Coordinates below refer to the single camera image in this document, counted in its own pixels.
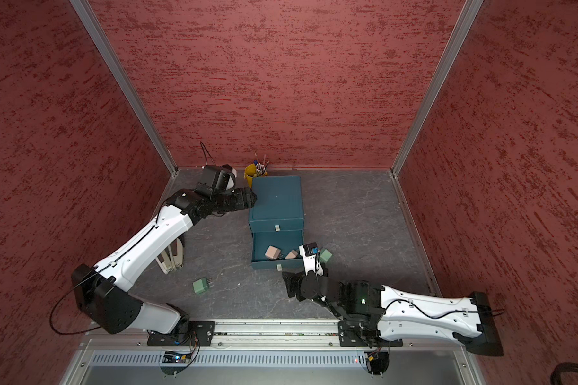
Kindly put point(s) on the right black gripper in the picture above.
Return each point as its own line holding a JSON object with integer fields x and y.
{"x": 295, "y": 281}

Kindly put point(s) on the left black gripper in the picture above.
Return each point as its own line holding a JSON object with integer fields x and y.
{"x": 240, "y": 204}

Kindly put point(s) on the pink plug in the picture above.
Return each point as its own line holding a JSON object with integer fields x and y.
{"x": 293, "y": 254}
{"x": 272, "y": 253}

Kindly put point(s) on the green plug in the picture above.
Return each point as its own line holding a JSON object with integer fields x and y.
{"x": 201, "y": 286}
{"x": 325, "y": 256}

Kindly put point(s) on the teal three-drawer cabinet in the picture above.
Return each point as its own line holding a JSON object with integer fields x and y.
{"x": 277, "y": 219}

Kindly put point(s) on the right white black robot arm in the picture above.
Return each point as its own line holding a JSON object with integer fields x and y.
{"x": 377, "y": 315}

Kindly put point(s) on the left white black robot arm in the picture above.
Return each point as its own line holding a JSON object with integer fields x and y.
{"x": 101, "y": 291}

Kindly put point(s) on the yellow pen bucket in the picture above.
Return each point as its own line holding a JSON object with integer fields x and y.
{"x": 249, "y": 174}

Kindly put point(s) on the pens in bucket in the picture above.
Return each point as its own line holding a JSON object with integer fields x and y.
{"x": 260, "y": 166}

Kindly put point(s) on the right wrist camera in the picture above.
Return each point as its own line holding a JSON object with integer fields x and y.
{"x": 311, "y": 258}

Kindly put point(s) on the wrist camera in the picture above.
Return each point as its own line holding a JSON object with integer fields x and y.
{"x": 216, "y": 179}
{"x": 311, "y": 258}

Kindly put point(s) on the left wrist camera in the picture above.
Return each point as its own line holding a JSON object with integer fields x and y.
{"x": 216, "y": 179}

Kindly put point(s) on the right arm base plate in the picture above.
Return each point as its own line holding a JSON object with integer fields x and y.
{"x": 352, "y": 335}

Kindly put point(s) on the aluminium front rail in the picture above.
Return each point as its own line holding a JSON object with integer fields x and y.
{"x": 298, "y": 334}

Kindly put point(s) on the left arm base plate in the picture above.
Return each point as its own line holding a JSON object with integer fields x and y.
{"x": 185, "y": 334}

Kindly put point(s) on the left aluminium corner post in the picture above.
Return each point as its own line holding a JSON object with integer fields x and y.
{"x": 92, "y": 25}

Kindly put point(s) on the aluminium corner post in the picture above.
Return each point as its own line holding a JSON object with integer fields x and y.
{"x": 92, "y": 25}
{"x": 467, "y": 16}

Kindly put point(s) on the black cable corner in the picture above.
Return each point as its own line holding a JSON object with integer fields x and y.
{"x": 560, "y": 369}

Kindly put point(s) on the right aluminium corner post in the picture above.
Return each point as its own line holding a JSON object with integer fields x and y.
{"x": 467, "y": 16}

